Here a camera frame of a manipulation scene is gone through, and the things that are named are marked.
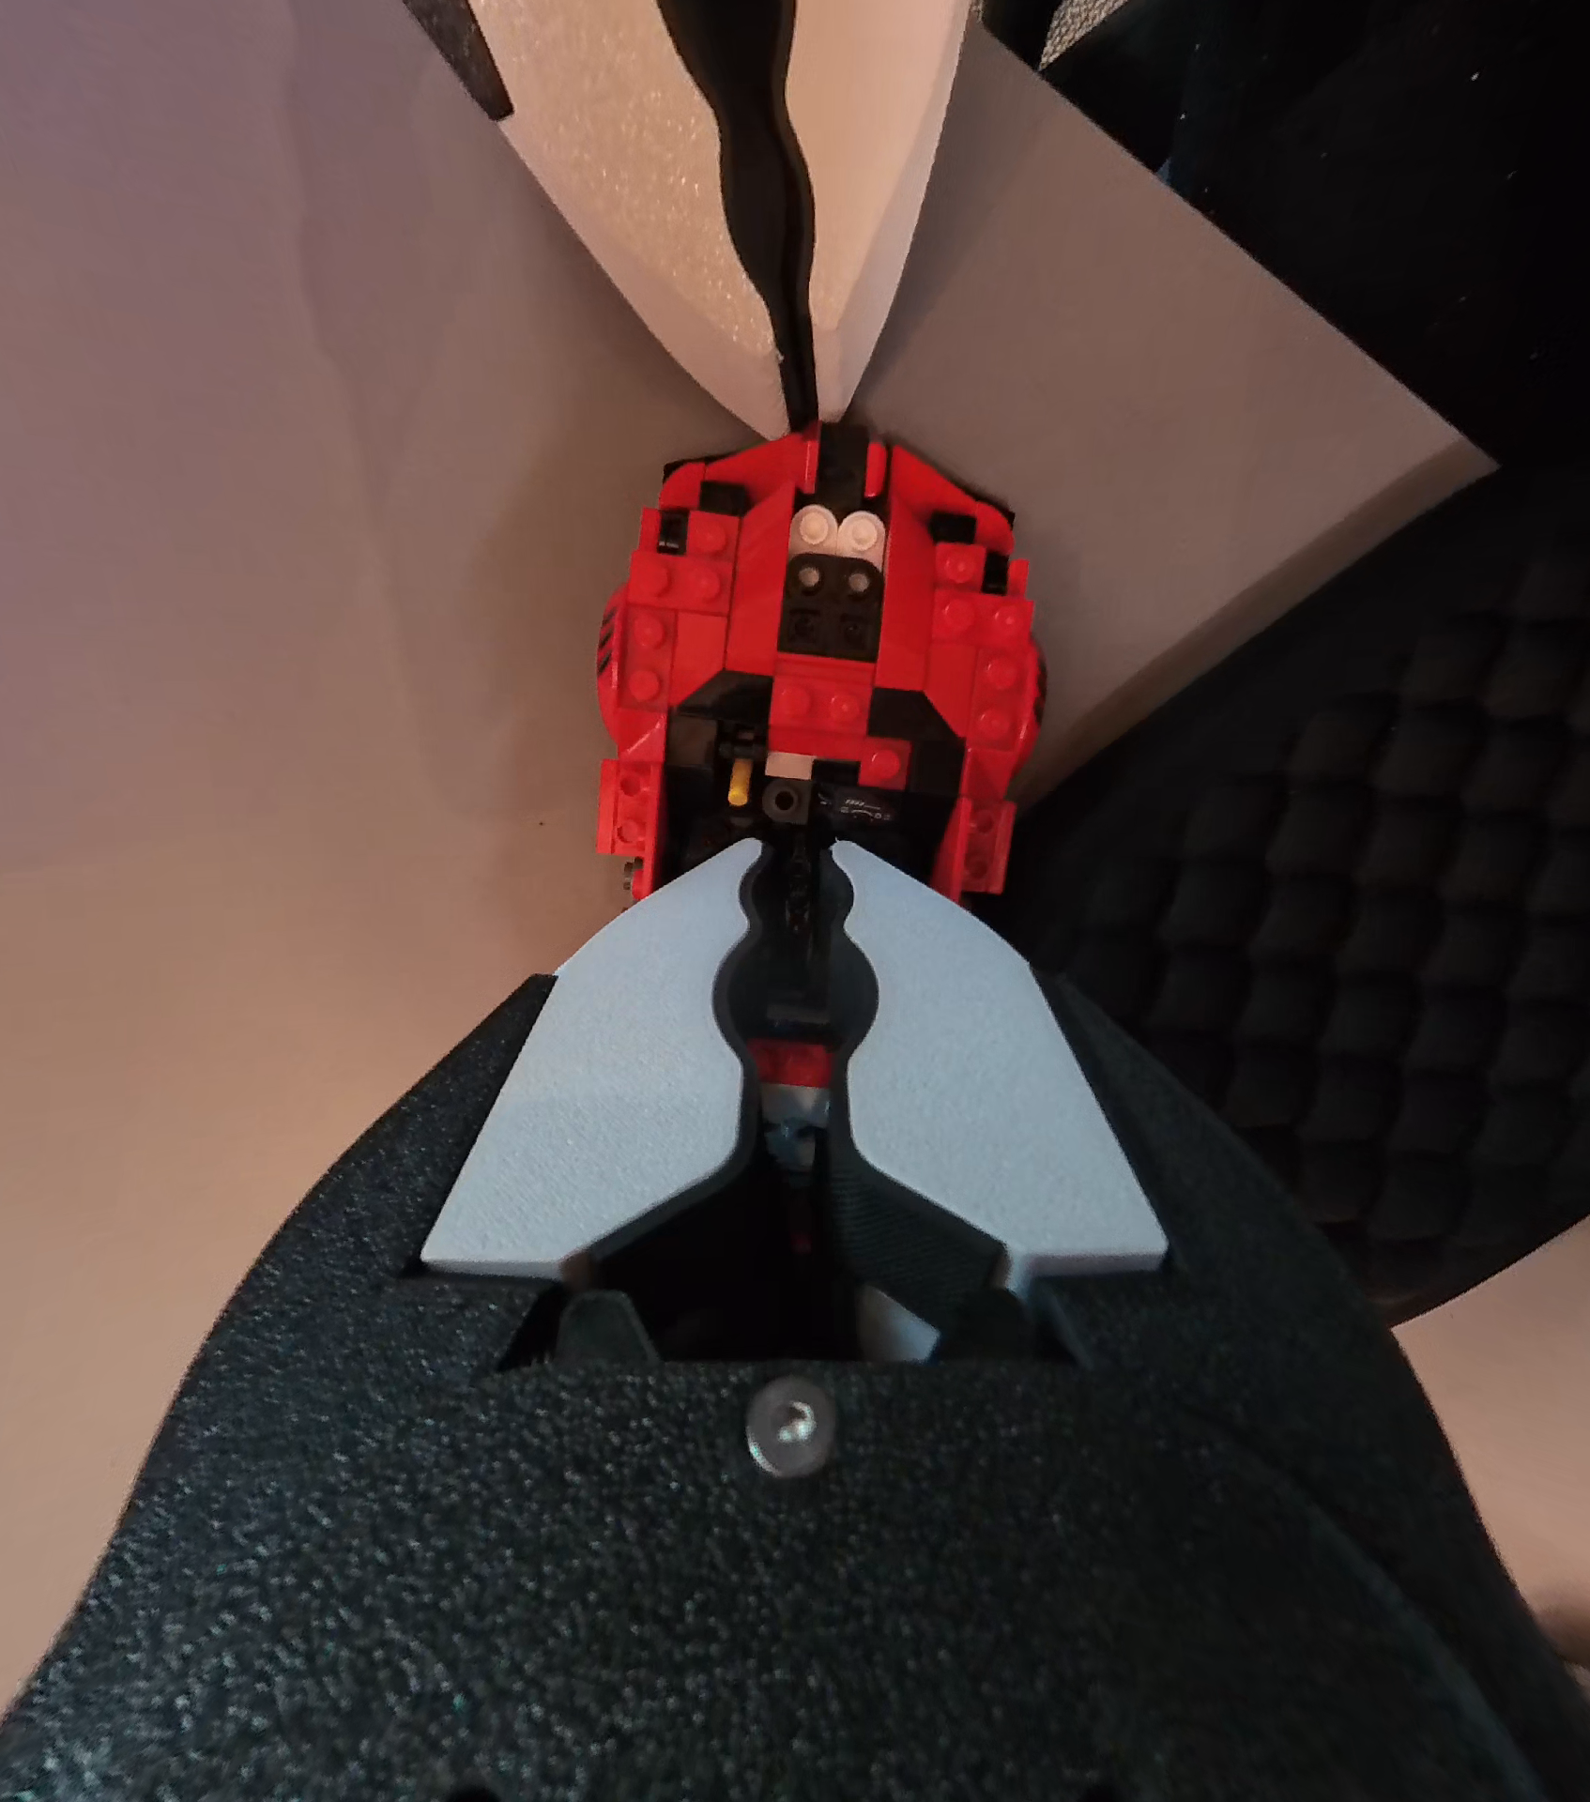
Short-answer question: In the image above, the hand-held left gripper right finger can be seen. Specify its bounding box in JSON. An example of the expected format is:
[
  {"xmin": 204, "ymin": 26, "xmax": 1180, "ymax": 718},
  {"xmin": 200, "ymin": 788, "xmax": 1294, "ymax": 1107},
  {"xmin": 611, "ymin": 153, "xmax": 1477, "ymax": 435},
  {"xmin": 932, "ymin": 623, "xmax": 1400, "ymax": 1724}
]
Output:
[{"xmin": 814, "ymin": 837, "xmax": 1171, "ymax": 1291}]

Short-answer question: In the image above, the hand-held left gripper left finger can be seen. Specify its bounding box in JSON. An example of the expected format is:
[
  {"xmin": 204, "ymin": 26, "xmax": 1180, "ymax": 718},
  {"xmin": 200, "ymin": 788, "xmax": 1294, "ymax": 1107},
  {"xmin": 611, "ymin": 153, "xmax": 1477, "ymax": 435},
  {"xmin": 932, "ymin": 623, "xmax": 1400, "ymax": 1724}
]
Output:
[{"xmin": 420, "ymin": 837, "xmax": 797, "ymax": 1285}]

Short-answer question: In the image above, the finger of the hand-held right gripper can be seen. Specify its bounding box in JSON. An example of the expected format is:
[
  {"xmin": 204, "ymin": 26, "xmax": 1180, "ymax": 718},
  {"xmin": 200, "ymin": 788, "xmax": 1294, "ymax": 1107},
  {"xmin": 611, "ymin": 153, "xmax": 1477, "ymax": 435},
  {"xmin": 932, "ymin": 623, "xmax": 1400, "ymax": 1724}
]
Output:
[
  {"xmin": 474, "ymin": 0, "xmax": 808, "ymax": 439},
  {"xmin": 729, "ymin": 0, "xmax": 981, "ymax": 431}
]

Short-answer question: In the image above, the red lego car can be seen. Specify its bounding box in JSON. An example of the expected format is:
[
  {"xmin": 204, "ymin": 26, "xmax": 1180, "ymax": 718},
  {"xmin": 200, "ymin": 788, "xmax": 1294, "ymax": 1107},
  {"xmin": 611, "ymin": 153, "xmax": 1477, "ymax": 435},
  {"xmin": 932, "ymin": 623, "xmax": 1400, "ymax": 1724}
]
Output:
[{"xmin": 589, "ymin": 418, "xmax": 1052, "ymax": 1171}]

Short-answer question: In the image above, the black egg-crate foam cushion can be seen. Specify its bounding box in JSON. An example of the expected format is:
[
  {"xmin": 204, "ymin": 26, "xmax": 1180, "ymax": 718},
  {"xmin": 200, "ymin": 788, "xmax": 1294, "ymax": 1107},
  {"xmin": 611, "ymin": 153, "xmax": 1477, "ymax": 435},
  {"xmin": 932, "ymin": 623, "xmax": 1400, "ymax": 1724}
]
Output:
[{"xmin": 998, "ymin": 463, "xmax": 1590, "ymax": 1332}]

